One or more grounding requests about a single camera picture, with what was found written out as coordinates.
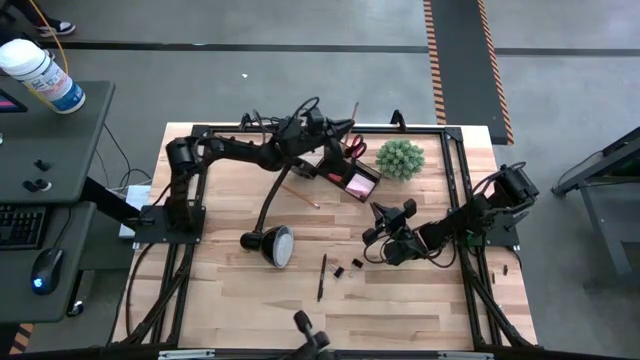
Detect black lamp cable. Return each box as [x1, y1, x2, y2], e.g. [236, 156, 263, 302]
[248, 113, 291, 151]

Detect person's leg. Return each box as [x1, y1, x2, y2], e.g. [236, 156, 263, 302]
[4, 0, 39, 24]

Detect black desk lamp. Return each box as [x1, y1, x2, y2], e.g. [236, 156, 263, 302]
[239, 158, 320, 270]

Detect black mat with orange stripes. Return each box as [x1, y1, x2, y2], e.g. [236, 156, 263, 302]
[423, 0, 515, 146]

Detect black computer mouse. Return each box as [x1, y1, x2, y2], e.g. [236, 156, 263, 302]
[30, 247, 65, 296]

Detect black leader arm handle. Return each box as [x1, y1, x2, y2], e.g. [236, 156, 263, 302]
[292, 309, 334, 360]

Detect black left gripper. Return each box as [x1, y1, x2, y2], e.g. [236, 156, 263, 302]
[277, 106, 357, 169]

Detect black keyboard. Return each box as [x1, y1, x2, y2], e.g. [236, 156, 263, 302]
[0, 203, 47, 251]

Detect black mesh desk organizer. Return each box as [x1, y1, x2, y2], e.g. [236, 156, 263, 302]
[319, 142, 382, 204]

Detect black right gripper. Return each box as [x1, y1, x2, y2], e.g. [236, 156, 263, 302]
[362, 198, 429, 266]

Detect red-handled scissors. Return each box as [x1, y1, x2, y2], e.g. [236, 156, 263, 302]
[348, 133, 369, 160]

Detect grey metal table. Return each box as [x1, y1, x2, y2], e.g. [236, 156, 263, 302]
[549, 125, 640, 292]

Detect yellow cable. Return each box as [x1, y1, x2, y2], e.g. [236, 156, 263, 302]
[27, 0, 70, 109]

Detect silver metal bracket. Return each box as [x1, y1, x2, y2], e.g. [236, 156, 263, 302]
[157, 349, 216, 360]
[437, 351, 496, 360]

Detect dark screen with red stripe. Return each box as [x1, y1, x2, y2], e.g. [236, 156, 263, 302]
[0, 88, 29, 114]

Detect white wipes canister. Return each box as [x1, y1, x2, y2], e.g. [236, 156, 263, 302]
[0, 38, 87, 115]

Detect pink sticky note pad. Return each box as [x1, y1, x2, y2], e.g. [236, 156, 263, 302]
[345, 174, 376, 199]

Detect black pen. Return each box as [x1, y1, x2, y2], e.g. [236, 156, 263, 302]
[316, 253, 328, 303]

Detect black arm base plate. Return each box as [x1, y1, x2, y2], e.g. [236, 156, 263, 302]
[467, 219, 521, 249]
[133, 204, 207, 246]

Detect yellow wooden pencil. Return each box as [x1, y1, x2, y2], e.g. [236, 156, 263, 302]
[347, 101, 361, 146]
[281, 185, 321, 210]

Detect white power strip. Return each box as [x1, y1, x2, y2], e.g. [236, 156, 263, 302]
[118, 183, 152, 240]

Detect black aluminium table frame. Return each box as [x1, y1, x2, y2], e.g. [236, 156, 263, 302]
[117, 108, 535, 351]

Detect dark grey computer desk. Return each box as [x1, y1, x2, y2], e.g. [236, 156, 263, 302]
[0, 79, 117, 324]

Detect person's shoe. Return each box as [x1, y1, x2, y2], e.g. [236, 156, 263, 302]
[38, 20, 77, 39]

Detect green potted artificial plant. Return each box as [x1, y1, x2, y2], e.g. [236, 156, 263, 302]
[375, 138, 427, 182]

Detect black floor cable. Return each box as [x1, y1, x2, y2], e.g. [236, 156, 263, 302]
[94, 122, 154, 194]

